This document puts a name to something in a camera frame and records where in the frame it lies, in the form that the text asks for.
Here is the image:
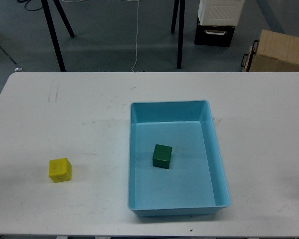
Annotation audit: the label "green wooden block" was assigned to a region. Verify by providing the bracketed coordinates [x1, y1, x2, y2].
[152, 144, 172, 169]

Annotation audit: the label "yellow wooden block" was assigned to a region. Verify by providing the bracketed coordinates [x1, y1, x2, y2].
[48, 158, 72, 183]

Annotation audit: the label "white appliance box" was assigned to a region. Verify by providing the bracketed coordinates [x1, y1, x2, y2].
[198, 0, 245, 26]

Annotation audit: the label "light blue plastic bin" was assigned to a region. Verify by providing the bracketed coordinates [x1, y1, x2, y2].
[128, 100, 230, 217]

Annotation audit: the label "black drawer cabinet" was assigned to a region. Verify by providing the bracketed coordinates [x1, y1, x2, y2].
[194, 20, 236, 47]

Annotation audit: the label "black trestle legs right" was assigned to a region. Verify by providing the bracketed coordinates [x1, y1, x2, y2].
[170, 0, 186, 70]

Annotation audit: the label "black trestle legs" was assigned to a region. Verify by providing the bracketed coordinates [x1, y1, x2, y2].
[170, 0, 186, 70]
[41, 0, 75, 72]

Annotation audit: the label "black trestle legs left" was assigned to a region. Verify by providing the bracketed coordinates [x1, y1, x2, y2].
[41, 0, 75, 72]

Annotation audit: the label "grey metal stand leg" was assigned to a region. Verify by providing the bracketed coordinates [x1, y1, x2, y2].
[0, 27, 17, 65]

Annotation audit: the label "white hanging cable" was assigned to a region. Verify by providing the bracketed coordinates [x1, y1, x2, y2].
[126, 0, 146, 73]

